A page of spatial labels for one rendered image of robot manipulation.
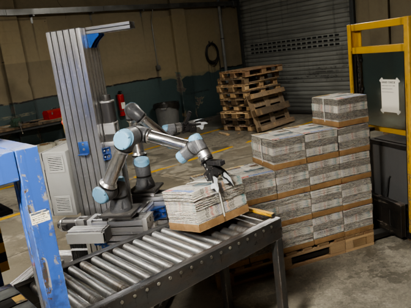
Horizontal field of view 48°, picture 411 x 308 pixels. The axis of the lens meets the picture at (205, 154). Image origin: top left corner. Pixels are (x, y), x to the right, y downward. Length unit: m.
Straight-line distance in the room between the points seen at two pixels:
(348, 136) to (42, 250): 2.76
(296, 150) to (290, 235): 0.68
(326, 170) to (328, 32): 7.34
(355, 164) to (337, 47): 7.03
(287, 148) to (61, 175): 1.67
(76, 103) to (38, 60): 6.49
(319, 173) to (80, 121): 1.87
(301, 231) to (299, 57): 7.97
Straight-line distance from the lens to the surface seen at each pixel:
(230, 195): 2.61
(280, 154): 3.53
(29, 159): 1.57
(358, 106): 3.87
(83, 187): 3.36
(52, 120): 8.89
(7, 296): 2.38
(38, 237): 1.62
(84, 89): 3.20
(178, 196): 2.53
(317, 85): 11.17
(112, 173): 2.87
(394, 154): 4.40
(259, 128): 9.56
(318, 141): 3.69
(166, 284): 2.22
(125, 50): 10.58
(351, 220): 4.04
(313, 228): 3.85
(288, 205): 3.65
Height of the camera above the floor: 1.78
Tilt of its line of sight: 12 degrees down
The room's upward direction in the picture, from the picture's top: 7 degrees counter-clockwise
